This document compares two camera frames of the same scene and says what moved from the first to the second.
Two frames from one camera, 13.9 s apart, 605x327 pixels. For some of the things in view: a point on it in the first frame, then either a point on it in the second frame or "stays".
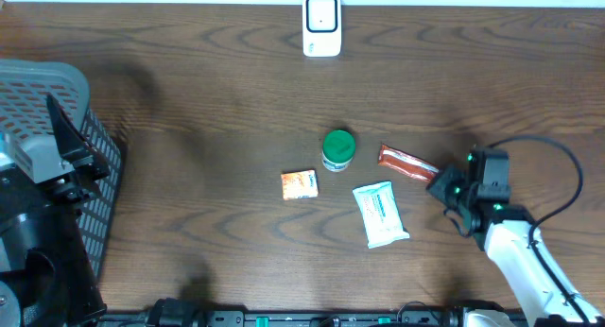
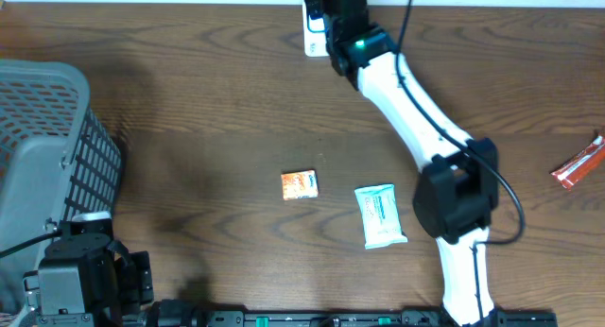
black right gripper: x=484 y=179 → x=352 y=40
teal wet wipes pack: x=380 y=215 stays
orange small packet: x=299 y=184 stays
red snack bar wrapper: x=396 y=159 → x=580 y=164
